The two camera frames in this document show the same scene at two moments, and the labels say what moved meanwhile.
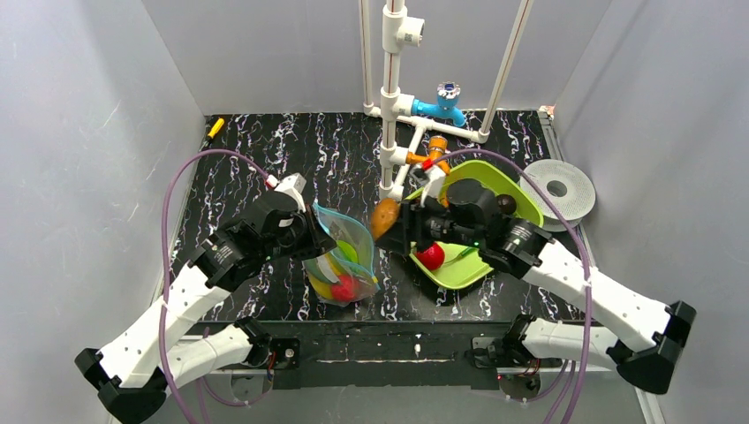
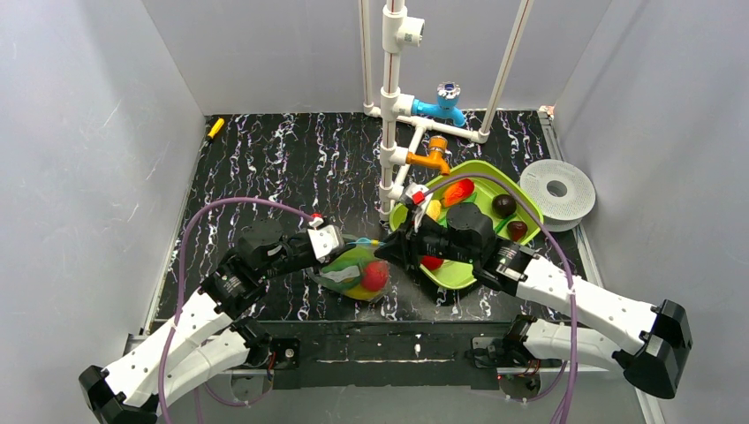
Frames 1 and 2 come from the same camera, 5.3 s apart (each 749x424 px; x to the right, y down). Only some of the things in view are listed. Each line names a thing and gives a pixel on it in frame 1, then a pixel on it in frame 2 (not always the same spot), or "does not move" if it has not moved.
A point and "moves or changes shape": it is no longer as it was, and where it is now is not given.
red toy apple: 433,256 does not move
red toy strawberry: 345,289 -> 374,276
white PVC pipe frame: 402,130 does not move
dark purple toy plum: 506,203 does not move
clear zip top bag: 346,274 moves or changes shape
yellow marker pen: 216,127 does not move
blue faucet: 448,94 does not move
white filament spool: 571,186 does not move
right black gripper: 413,224 -> 414,242
